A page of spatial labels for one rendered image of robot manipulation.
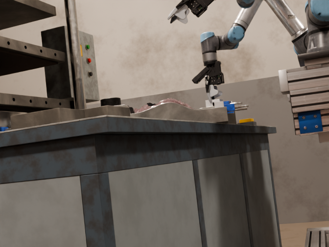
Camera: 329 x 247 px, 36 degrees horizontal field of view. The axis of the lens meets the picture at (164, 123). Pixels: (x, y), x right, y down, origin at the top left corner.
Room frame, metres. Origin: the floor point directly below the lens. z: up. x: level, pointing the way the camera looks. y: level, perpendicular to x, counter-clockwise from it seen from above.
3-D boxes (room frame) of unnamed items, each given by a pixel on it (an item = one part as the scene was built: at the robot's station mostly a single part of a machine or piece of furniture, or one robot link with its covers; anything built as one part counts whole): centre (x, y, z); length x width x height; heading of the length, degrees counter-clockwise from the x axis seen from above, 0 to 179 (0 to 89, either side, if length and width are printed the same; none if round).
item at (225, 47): (2.55, -0.37, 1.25); 0.11 x 0.11 x 0.08; 11
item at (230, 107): (1.95, -0.27, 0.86); 0.13 x 0.05 x 0.05; 84
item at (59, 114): (1.47, 0.34, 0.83); 0.17 x 0.13 x 0.06; 67
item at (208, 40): (2.55, -0.27, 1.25); 0.09 x 0.08 x 0.11; 101
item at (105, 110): (1.64, 0.23, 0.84); 0.20 x 0.15 x 0.07; 67
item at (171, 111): (2.03, 0.00, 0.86); 0.50 x 0.26 x 0.11; 84
